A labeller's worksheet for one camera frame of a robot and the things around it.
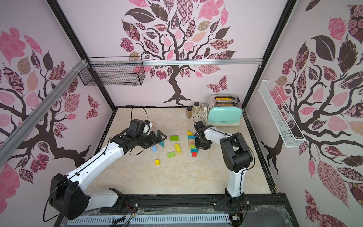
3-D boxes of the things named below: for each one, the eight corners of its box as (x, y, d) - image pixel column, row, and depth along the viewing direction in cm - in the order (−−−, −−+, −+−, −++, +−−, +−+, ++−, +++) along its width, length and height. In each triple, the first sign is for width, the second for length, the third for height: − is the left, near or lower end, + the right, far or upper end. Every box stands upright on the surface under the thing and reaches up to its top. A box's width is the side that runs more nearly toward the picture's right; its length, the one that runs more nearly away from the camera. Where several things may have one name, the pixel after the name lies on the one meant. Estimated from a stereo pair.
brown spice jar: (186, 118, 113) (185, 112, 108) (185, 112, 117) (185, 106, 112) (192, 118, 113) (192, 112, 108) (192, 112, 117) (192, 106, 112)
